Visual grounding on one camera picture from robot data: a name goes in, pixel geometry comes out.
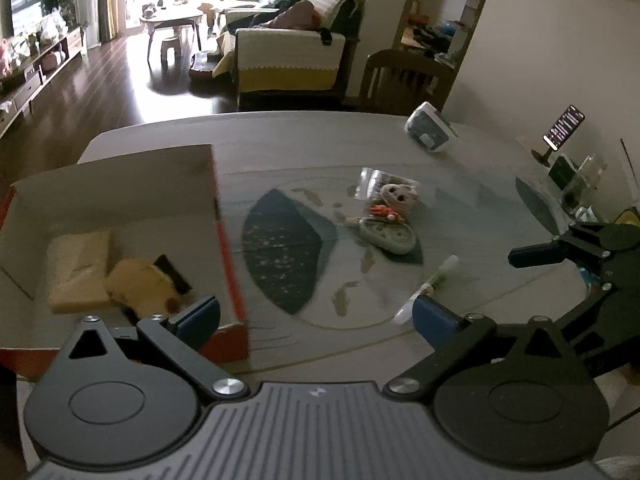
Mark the white tube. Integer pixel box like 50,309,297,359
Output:
392,255,459,325

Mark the yellow spotted plush toy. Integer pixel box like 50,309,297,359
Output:
105,259,184,318

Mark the grey gear-pattern case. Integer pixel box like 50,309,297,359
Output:
358,217,416,255

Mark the red dragon figurine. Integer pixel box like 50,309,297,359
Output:
368,204,406,223

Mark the tan toast-shaped sponge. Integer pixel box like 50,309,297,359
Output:
47,231,112,314

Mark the clear bag with cartoon print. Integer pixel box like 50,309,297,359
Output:
355,167,419,212

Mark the red cardboard box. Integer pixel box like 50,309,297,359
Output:
1,144,250,380

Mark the clear glass jar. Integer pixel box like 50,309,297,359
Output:
560,154,606,216

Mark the white tissue pack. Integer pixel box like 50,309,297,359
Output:
405,102,458,153

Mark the phone on stand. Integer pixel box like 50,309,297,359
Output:
532,104,586,167

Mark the dark wooden chair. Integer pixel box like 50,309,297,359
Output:
357,49,454,116

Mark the small white stool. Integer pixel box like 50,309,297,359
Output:
160,36,182,65

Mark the wooden tv console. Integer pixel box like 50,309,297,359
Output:
0,27,87,136

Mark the sofa with cream cover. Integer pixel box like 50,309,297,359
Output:
212,0,364,110

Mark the white coffee table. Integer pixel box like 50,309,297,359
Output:
140,6,204,60

